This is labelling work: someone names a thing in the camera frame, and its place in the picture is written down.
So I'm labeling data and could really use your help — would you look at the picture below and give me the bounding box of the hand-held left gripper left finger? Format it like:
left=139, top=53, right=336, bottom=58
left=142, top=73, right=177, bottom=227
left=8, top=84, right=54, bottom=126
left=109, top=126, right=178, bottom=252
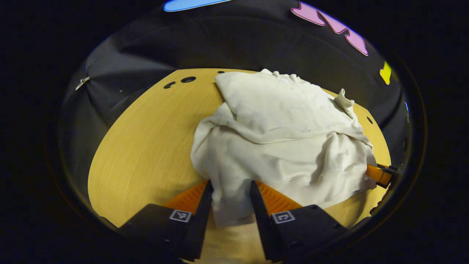
left=118, top=179, right=214, bottom=262

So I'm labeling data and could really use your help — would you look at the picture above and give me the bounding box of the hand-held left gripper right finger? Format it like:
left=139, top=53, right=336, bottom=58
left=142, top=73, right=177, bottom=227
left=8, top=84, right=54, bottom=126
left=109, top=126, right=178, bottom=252
left=250, top=180, right=347, bottom=262

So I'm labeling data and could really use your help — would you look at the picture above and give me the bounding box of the white sweatshirt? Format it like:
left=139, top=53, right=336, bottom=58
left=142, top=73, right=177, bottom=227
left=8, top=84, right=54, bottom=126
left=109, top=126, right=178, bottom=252
left=191, top=69, right=378, bottom=228

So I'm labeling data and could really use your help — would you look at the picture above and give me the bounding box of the black backdrop cloth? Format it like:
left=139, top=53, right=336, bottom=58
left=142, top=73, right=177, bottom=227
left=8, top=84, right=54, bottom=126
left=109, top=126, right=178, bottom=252
left=59, top=0, right=413, bottom=184

